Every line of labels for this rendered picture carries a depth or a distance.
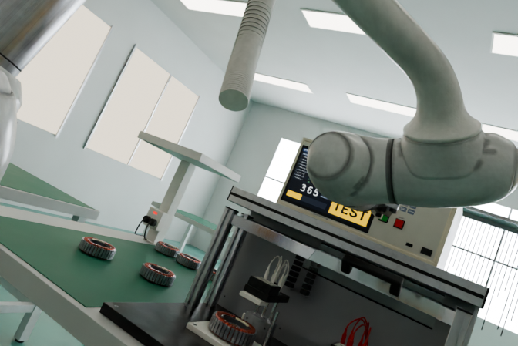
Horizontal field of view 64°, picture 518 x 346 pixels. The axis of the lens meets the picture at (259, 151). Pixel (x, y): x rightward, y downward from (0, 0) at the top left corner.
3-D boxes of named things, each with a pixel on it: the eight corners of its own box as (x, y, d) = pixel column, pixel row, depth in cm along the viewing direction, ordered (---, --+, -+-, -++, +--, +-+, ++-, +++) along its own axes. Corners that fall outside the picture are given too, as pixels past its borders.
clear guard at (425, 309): (432, 330, 67) (444, 293, 68) (301, 267, 79) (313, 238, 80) (440, 322, 95) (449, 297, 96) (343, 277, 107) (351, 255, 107)
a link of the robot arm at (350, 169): (321, 209, 73) (399, 213, 68) (290, 189, 60) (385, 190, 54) (325, 152, 77) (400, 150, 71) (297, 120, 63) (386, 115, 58)
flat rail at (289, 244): (459, 329, 86) (463, 315, 87) (225, 221, 117) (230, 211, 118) (459, 328, 87) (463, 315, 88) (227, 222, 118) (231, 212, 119)
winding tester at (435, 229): (436, 267, 95) (465, 184, 98) (275, 203, 116) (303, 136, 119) (442, 277, 128) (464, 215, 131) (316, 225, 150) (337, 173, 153)
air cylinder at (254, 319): (261, 345, 105) (270, 324, 105) (237, 330, 108) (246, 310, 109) (269, 344, 109) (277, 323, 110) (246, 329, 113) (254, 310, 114)
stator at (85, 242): (115, 263, 130) (120, 253, 131) (80, 253, 125) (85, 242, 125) (108, 253, 140) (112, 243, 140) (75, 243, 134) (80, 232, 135)
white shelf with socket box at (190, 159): (153, 260, 161) (202, 152, 167) (94, 226, 179) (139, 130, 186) (201, 267, 190) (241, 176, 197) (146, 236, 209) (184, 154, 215)
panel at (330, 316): (433, 432, 95) (475, 307, 99) (213, 300, 128) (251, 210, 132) (434, 431, 96) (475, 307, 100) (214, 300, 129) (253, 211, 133)
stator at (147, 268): (165, 289, 126) (170, 277, 126) (132, 273, 127) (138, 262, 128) (175, 284, 137) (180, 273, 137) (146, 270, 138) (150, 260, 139)
